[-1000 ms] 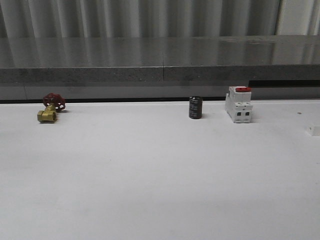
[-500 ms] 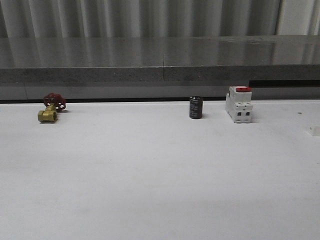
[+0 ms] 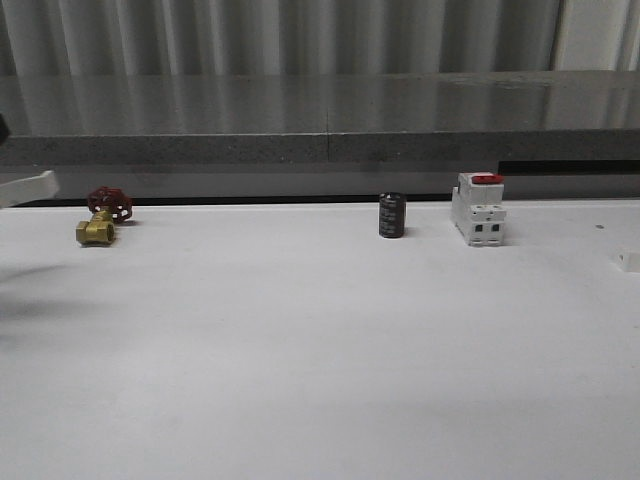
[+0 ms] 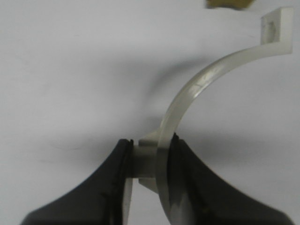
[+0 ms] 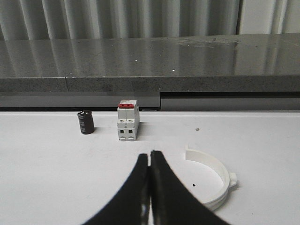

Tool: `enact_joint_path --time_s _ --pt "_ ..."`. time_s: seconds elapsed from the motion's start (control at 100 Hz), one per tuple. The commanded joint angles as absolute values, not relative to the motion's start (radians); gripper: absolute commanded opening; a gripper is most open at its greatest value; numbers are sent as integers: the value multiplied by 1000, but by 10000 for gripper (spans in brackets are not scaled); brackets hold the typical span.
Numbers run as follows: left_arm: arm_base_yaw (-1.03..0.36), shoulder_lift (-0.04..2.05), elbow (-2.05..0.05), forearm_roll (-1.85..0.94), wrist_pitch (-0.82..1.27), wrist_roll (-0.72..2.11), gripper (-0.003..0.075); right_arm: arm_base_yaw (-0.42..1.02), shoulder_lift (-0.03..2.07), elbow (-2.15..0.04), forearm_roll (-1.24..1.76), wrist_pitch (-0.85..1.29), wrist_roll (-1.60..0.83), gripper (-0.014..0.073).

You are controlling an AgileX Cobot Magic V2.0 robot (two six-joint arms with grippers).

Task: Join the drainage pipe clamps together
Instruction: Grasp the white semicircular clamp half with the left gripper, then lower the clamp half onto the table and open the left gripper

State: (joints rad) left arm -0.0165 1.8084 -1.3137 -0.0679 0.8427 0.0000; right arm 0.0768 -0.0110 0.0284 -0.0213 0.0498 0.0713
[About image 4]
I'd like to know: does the white half pipe clamp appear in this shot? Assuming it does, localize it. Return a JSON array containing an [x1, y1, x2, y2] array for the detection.
[[132, 7, 294, 223]]

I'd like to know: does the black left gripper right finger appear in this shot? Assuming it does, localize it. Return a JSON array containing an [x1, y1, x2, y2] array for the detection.
[[168, 135, 293, 225]]

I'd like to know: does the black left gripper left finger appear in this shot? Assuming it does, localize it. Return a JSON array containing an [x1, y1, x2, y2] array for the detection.
[[22, 139, 133, 225]]

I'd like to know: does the brass valve red handwheel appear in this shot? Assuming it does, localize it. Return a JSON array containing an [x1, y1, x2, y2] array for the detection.
[[205, 0, 254, 10]]

